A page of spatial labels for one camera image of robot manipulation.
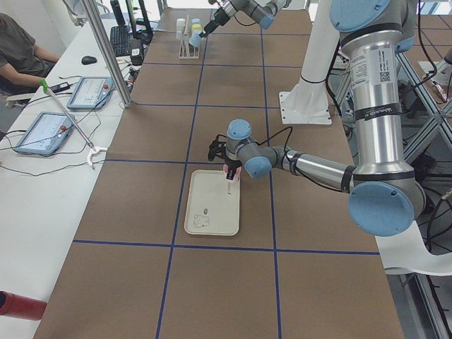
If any far teach pendant tablet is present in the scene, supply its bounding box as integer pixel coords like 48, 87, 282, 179
66, 77, 114, 110

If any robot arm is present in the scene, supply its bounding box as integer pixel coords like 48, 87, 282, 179
200, 0, 292, 37
209, 1, 425, 237

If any aluminium frame post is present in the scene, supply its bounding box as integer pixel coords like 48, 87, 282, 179
81, 0, 132, 108

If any black computer mouse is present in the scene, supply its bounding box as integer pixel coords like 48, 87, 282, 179
81, 56, 97, 66

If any pink plastic cup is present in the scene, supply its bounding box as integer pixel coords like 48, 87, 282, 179
223, 164, 242, 184

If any white wire cup rack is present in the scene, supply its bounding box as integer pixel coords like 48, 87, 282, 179
179, 15, 200, 59

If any person in olive shirt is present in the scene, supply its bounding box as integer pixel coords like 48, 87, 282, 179
1, 13, 59, 95

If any near teach pendant tablet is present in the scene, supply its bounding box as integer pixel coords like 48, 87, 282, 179
13, 112, 72, 156

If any cream serving tray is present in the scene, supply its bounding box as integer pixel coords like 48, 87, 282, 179
184, 169, 240, 237

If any red bottle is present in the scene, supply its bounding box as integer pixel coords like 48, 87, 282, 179
1, 291, 47, 321

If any yellow plastic cup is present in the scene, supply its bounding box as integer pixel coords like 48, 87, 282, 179
191, 24, 202, 33

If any teach pendant tablet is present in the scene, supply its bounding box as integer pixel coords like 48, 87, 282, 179
66, 77, 114, 110
13, 112, 72, 156

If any white plastic chair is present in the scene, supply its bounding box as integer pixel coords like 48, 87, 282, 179
375, 221, 452, 276

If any black keyboard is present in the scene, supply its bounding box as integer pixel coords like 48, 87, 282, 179
109, 25, 131, 57

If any black box device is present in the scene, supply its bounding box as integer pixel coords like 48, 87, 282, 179
130, 48, 145, 66

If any pale cream plastic cup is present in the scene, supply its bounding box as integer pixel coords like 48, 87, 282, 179
175, 18, 186, 40

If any black power adapter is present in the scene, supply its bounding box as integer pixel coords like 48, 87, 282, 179
48, 82, 71, 93

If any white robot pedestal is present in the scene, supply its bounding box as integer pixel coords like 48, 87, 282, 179
279, 0, 340, 125

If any metal reacher grabber stick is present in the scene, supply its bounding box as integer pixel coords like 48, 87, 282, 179
39, 79, 107, 168

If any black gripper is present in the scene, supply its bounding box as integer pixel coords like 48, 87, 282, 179
225, 159, 241, 179
200, 1, 234, 38

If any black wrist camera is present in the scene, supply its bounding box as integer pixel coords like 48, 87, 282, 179
208, 140, 225, 162

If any black camera cable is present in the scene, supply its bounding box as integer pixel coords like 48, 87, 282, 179
215, 126, 340, 191

